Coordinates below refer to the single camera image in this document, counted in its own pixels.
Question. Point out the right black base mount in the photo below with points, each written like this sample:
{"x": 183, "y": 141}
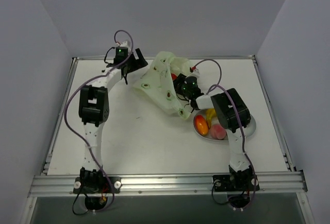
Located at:
{"x": 240, "y": 192}

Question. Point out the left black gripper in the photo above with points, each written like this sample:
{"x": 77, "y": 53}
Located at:
{"x": 134, "y": 62}

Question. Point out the pink fake peach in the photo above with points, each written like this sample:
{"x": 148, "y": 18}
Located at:
{"x": 217, "y": 132}

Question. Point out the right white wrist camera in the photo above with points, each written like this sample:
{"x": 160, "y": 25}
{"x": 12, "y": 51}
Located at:
{"x": 194, "y": 72}

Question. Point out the yellow fake banana bunch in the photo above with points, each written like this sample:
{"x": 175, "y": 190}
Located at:
{"x": 210, "y": 114}

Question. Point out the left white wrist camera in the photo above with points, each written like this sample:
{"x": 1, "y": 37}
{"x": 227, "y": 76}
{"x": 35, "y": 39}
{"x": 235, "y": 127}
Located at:
{"x": 126, "y": 43}

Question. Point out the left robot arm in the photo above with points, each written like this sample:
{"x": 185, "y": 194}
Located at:
{"x": 94, "y": 107}

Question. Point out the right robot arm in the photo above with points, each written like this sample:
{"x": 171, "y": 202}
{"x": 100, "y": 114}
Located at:
{"x": 233, "y": 116}

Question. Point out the aluminium front rail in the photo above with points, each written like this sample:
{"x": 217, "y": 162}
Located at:
{"x": 167, "y": 184}

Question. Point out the orange fake fruit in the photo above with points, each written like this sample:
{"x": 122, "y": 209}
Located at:
{"x": 201, "y": 125}

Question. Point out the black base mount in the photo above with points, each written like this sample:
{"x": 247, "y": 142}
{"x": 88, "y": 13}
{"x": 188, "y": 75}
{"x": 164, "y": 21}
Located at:
{"x": 97, "y": 191}
{"x": 240, "y": 192}

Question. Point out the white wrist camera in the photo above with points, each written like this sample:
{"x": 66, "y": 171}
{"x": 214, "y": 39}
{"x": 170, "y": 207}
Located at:
{"x": 126, "y": 43}
{"x": 194, "y": 72}

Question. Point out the red fake apple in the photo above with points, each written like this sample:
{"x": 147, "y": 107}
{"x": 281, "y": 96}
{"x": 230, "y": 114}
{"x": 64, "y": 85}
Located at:
{"x": 173, "y": 76}

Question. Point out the aluminium table edge frame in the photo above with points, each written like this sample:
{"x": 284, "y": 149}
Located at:
{"x": 140, "y": 138}

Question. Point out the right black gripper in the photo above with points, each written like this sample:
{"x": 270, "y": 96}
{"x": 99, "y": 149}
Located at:
{"x": 179, "y": 83}

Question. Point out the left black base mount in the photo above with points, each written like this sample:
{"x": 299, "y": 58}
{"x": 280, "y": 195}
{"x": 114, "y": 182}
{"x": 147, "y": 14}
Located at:
{"x": 97, "y": 191}

